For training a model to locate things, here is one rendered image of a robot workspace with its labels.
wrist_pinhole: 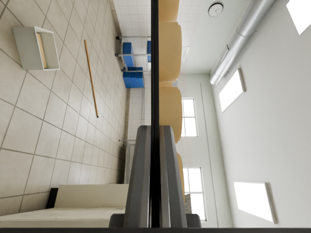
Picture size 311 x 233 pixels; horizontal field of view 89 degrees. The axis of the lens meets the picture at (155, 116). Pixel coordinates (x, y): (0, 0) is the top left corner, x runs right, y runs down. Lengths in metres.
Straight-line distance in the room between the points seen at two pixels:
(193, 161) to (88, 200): 3.79
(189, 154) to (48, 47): 4.34
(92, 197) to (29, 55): 1.28
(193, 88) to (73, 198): 5.01
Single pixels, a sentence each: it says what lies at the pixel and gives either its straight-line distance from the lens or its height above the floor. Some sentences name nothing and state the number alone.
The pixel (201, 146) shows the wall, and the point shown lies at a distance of 5.19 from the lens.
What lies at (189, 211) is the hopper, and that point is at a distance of 1.69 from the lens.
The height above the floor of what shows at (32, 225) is 0.39.
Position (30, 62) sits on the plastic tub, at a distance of 1.56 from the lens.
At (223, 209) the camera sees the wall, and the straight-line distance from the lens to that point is 5.31.
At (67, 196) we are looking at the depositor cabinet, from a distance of 1.82.
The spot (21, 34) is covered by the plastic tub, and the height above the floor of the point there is 0.05.
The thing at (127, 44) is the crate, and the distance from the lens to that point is 4.52.
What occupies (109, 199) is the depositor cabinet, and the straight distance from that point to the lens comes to 1.68.
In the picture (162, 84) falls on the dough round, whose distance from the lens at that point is 0.19.
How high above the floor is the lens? 1.00
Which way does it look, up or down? level
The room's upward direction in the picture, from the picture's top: 90 degrees clockwise
